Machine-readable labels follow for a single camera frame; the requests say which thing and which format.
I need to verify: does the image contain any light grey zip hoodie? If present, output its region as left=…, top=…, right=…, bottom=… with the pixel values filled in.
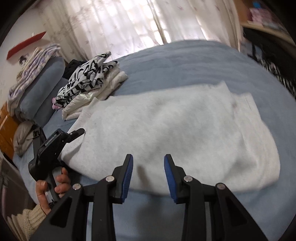
left=60, top=82, right=280, bottom=195

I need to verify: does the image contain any black white clothes pile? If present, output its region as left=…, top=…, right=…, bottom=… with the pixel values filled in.
left=247, top=43, right=295, bottom=99

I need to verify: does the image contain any person left hand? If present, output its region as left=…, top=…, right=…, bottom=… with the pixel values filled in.
left=36, top=168, right=71, bottom=215

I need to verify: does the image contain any pink white plush toy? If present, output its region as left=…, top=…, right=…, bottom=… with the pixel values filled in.
left=52, top=97, right=61, bottom=110

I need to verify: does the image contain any beige crumpled cloth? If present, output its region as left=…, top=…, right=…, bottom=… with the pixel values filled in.
left=13, top=120, right=37, bottom=157

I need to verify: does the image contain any blue pillow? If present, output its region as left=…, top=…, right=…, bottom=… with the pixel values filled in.
left=15, top=57, right=68, bottom=127

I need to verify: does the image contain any cream knit left sleeve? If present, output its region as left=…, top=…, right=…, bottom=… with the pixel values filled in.
left=7, top=204, right=46, bottom=241

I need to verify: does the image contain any black white graffiti garment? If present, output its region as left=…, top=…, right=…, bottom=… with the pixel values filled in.
left=55, top=52, right=118, bottom=108

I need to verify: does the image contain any black garment near headboard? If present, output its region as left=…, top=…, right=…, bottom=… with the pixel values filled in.
left=62, top=59, right=86, bottom=79

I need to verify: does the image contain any cream satin folded garment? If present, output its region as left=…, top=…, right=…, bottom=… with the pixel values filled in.
left=62, top=62, right=128, bottom=121

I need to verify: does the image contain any purple white folded blanket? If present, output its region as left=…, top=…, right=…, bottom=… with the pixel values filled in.
left=6, top=43, right=61, bottom=115

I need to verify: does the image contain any white floral curtain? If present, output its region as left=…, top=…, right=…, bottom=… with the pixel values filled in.
left=37, top=0, right=242, bottom=60

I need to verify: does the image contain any blue fleece bed blanket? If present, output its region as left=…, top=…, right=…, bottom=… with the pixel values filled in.
left=11, top=39, right=296, bottom=241

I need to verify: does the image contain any pink drawer organizer box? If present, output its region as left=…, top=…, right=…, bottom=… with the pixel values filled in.
left=249, top=8, right=274, bottom=24

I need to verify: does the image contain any wooden desk shelf unit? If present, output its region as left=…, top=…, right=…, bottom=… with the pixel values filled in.
left=234, top=1, right=295, bottom=46

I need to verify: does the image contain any red wall shelf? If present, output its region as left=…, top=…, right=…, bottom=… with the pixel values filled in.
left=6, top=31, right=46, bottom=60

